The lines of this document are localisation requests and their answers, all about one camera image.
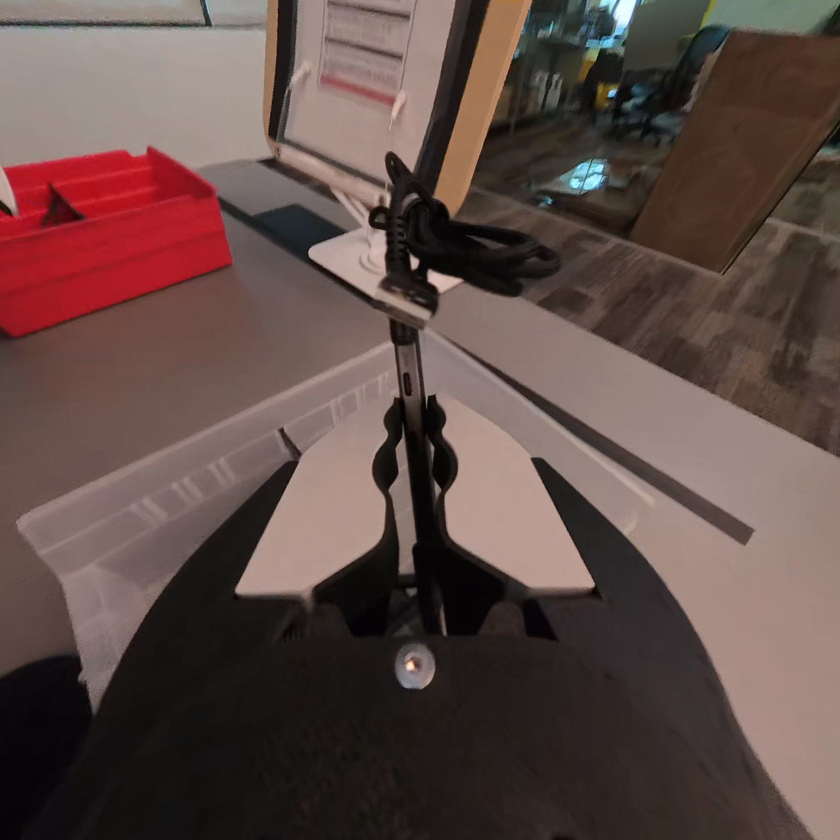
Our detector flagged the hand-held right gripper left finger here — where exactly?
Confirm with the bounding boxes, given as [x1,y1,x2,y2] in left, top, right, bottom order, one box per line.
[234,395,403,601]

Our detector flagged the clear plastic bin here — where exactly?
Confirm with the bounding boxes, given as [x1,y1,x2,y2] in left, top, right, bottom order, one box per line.
[16,328,657,713]

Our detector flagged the instruction sheet in sleeve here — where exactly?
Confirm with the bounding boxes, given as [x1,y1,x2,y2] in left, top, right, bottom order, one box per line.
[282,0,454,165]

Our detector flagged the brown wood panel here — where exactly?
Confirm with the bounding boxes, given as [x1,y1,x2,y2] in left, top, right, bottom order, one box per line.
[629,29,840,275]

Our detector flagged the black braided cable bundle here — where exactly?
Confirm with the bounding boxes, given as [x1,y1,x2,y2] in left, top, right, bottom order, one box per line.
[367,151,562,324]

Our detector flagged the white stand base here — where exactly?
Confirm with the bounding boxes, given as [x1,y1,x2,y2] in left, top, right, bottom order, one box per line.
[307,226,463,303]

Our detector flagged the wooden sign board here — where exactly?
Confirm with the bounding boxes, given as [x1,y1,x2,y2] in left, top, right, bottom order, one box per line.
[262,0,532,217]

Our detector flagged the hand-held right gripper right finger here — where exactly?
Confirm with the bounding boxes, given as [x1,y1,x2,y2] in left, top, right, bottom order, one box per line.
[427,394,597,599]

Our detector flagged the dark blue mat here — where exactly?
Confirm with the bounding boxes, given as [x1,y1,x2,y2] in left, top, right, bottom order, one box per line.
[252,203,343,260]

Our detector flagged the black office chair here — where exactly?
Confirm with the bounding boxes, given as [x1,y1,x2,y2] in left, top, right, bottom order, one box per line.
[610,25,732,145]

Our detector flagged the red plastic bin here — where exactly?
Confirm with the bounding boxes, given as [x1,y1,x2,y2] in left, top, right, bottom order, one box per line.
[0,146,234,339]

